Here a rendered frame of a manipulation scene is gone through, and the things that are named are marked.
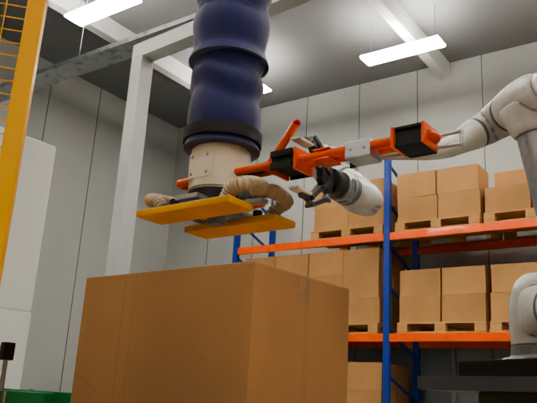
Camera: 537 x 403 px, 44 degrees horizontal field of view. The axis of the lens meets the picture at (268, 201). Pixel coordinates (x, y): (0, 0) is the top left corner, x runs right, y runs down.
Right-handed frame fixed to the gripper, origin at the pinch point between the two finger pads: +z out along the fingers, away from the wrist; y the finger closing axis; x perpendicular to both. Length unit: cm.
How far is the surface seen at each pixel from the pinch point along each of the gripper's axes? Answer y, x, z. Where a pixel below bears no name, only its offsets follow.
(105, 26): -477, 681, -424
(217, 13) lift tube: -46, 22, 11
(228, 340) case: 47, 2, 20
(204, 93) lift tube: -21.9, 25.1, 10.6
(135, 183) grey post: -86, 267, -171
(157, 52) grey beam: -186, 254, -166
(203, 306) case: 39.5, 10.3, 19.6
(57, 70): -333, 612, -312
